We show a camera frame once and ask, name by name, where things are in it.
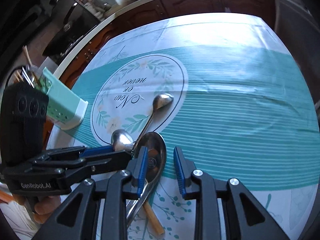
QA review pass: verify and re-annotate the green plastic utensil holder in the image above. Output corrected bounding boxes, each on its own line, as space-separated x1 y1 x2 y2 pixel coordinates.
37 68 88 130

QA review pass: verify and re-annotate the light bamboo chopstick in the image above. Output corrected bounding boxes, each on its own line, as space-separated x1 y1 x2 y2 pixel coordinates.
143 200 165 235

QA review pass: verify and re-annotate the large silver spoon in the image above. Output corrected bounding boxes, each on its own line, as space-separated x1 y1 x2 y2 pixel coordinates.
126 132 167 227

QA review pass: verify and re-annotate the stainless steel chopstick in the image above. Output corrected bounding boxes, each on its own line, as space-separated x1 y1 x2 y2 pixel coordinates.
21 66 36 88

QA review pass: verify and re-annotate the dark brown wooden chopstick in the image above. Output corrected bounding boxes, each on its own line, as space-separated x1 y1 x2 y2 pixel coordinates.
22 46 32 66

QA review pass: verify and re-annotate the person's hand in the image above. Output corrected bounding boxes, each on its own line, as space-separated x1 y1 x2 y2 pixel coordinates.
34 196 61 224

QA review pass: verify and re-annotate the tan wooden chopstick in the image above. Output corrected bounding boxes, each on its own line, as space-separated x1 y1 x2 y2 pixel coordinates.
14 71 24 82

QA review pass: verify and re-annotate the silver teaspoon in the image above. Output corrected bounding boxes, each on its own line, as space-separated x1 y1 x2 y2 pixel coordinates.
111 129 134 152

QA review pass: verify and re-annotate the small silver spoon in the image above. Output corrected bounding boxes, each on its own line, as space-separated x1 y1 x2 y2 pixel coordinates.
133 93 174 151

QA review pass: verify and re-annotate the teal leaf-print tablecloth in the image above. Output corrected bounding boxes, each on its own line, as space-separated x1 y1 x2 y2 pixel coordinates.
47 13 319 239

